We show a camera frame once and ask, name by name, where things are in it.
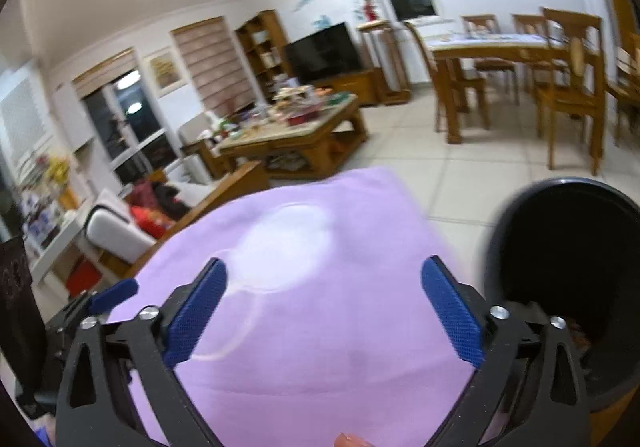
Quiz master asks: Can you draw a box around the purple tablecloth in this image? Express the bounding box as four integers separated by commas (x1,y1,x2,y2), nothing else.
111,168,473,446

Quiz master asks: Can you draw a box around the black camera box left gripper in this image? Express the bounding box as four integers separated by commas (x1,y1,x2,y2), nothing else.
0,237,48,419

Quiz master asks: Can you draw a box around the wooden bookshelf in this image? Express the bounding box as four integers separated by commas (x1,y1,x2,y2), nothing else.
235,10,291,103

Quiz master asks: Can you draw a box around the wooden dining table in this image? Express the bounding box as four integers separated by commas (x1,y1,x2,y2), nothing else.
423,34,561,145

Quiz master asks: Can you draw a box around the black flat television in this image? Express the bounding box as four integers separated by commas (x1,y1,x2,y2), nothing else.
284,22,363,84

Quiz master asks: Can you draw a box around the red cushion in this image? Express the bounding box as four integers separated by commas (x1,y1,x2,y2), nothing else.
129,206,175,240

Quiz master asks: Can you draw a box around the wooden dining chair front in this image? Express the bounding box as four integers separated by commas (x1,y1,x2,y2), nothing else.
534,7,605,175

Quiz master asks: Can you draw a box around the person's right hand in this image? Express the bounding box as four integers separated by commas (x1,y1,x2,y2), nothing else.
334,433,373,447

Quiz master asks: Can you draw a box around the wooden chair left side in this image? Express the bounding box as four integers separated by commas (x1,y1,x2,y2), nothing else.
404,20,490,132

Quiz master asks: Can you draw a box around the wooden coffee table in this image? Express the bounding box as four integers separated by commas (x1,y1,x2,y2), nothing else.
218,94,369,180

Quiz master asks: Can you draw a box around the black trash bin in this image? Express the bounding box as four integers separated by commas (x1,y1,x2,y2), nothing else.
483,176,639,411

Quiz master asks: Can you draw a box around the white sofa armrest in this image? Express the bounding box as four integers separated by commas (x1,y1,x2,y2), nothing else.
84,188,156,265

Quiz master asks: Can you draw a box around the red tissue box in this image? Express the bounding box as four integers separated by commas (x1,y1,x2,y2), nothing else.
286,110,320,126

